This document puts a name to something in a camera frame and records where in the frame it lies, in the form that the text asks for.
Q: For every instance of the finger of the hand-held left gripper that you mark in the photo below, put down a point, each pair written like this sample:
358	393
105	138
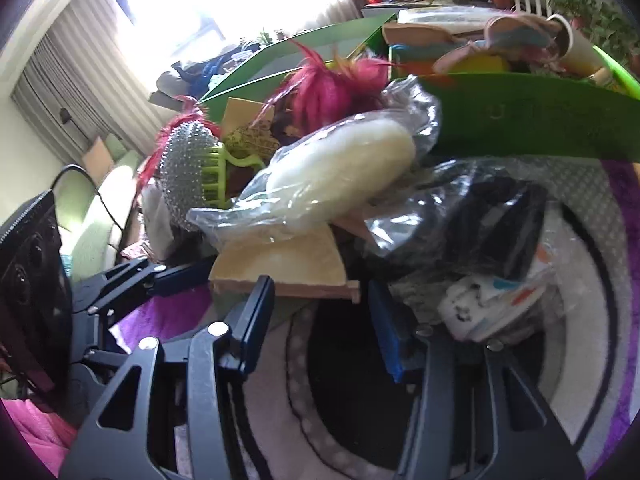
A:
105	355
185	276

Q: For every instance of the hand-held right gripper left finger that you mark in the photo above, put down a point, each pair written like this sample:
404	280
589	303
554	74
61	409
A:
260	315

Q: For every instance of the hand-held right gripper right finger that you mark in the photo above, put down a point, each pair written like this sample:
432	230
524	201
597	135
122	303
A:
392	345

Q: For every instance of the beige board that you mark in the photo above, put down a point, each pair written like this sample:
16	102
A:
280	265

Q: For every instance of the bagged white fluffy item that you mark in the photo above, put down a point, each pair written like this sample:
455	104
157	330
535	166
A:
340	160

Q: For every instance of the large green cardboard box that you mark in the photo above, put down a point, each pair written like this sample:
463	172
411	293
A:
280	55

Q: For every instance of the green sofa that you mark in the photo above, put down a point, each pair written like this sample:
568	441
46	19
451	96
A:
95	220

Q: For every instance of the white printed packet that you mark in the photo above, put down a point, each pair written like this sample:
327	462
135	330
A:
480	305

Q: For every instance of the pink fluffy garment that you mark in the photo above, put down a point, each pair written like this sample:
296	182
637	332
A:
35	435

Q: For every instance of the beige cushion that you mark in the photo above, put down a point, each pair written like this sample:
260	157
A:
98	156

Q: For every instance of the pink feather toy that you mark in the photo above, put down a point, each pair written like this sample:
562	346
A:
325	90
165	135

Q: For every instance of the black item in clear bag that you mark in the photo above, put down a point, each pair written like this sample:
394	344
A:
480	225

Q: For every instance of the yellow patterned box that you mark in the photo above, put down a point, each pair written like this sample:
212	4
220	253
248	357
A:
247	135

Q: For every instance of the black floor lamp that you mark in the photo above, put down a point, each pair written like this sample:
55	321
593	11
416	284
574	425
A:
64	115

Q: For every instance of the purple white printed blanket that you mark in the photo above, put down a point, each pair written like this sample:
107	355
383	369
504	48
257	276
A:
575	310

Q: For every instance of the grey sofa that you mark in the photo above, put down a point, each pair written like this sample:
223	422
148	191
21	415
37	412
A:
170	82

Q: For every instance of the blue cloth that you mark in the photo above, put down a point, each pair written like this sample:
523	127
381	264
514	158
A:
215	67

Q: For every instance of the green box with items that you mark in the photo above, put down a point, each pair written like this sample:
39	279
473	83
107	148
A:
525	115

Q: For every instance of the pink ribbon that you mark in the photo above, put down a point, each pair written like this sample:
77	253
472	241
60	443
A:
500	35

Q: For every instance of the white paper cup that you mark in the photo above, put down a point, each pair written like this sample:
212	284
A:
577	47

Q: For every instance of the white router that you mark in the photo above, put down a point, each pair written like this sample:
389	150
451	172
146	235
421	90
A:
530	2

